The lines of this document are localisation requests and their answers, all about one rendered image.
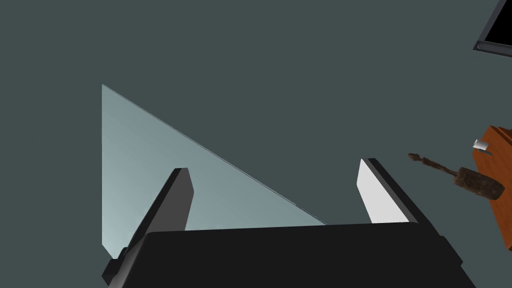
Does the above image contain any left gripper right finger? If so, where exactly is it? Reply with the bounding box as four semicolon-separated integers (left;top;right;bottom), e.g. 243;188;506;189
356;157;420;225

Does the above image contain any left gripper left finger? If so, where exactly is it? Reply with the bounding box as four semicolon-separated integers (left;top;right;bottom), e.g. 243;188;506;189
127;167;195;255

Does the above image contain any dark brown bottle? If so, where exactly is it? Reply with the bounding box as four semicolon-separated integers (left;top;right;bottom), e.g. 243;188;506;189
407;152;506;201

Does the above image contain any brown wooden table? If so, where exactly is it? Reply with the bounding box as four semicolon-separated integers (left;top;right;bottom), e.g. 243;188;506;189
472;125;512;252

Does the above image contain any black screen with grey frame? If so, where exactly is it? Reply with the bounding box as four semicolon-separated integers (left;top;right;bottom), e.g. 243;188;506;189
472;0;512;59

